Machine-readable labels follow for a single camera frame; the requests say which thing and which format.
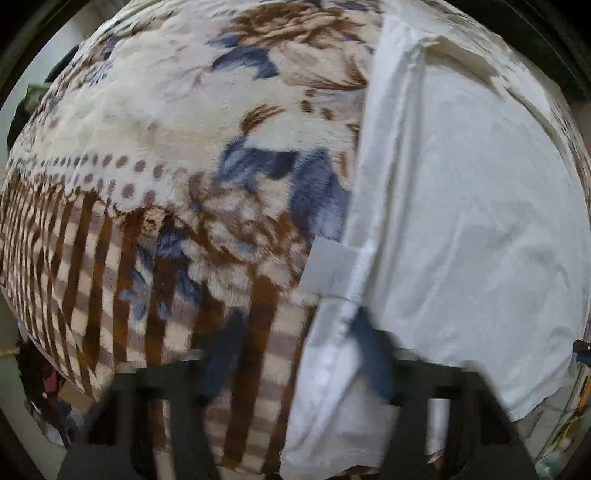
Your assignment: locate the floral plush blanket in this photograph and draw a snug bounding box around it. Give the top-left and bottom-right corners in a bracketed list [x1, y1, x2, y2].
[0, 0, 591, 480]

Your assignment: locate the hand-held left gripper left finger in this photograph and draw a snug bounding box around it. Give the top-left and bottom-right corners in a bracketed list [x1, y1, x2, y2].
[59, 312, 247, 480]

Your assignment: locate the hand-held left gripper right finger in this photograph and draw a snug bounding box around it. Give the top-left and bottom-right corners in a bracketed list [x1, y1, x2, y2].
[352, 307, 539, 480]

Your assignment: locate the bundle of thin cables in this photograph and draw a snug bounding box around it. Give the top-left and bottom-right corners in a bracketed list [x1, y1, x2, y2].
[536, 369, 591, 472]

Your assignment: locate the dark cloth pile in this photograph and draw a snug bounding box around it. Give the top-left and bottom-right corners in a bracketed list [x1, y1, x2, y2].
[17, 339, 95, 446]

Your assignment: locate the white shirt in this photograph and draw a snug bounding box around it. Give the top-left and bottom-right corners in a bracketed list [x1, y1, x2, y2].
[279, 14, 590, 480]

